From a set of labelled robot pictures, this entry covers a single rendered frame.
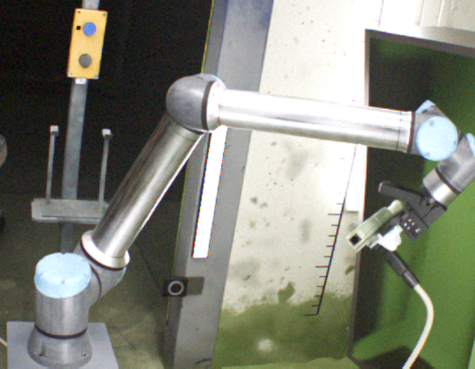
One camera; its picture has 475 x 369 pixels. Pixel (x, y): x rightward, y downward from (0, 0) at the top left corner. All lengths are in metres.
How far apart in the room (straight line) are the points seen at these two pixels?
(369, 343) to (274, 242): 0.59
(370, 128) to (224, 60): 1.04
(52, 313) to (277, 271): 1.26
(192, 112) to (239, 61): 0.94
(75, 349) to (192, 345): 1.07
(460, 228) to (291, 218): 0.75
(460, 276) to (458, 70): 0.73
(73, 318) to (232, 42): 1.17
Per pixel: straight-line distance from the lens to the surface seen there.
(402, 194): 1.45
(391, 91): 1.89
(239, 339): 2.65
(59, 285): 1.50
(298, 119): 1.24
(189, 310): 2.48
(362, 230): 1.40
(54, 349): 1.59
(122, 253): 1.64
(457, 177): 1.40
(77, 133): 2.32
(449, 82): 2.02
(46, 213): 2.21
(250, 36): 2.20
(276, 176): 2.36
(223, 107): 1.27
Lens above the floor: 1.59
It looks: 16 degrees down
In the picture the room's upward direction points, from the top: 10 degrees clockwise
